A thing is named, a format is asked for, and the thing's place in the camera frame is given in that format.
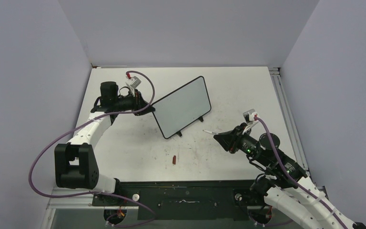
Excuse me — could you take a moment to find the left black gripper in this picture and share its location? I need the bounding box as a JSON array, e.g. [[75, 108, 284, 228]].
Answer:
[[113, 89, 155, 116]]

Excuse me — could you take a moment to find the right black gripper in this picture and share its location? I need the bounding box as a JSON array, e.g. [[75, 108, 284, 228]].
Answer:
[[213, 122, 269, 166]]

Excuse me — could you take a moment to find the small black-framed whiteboard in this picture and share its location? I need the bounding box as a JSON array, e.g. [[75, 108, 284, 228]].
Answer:
[[152, 76, 212, 139]]

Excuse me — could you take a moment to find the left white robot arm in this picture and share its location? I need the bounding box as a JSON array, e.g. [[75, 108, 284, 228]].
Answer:
[[54, 79, 155, 206]]

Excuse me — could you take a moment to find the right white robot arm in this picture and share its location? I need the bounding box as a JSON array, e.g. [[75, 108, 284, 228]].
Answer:
[[213, 123, 366, 229]]

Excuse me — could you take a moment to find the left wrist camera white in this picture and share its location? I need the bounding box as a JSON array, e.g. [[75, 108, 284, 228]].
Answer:
[[126, 73, 141, 91]]

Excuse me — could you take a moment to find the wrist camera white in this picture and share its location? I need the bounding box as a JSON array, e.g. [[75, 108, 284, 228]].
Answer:
[[243, 109, 258, 124], [126, 73, 141, 91]]

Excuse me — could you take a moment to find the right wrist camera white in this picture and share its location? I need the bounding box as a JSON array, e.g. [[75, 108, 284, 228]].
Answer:
[[243, 109, 258, 124]]

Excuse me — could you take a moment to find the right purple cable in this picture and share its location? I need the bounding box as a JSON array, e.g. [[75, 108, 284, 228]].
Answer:
[[254, 115, 349, 229]]

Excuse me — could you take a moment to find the purple cable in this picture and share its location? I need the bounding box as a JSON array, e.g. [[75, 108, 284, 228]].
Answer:
[[28, 70, 157, 228], [254, 115, 349, 229]]

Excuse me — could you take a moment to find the aluminium frame rail right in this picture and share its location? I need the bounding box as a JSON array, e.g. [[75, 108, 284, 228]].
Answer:
[[268, 67, 310, 175]]

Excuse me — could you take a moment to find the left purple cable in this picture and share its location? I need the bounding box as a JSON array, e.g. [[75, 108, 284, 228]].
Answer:
[[28, 70, 157, 228]]

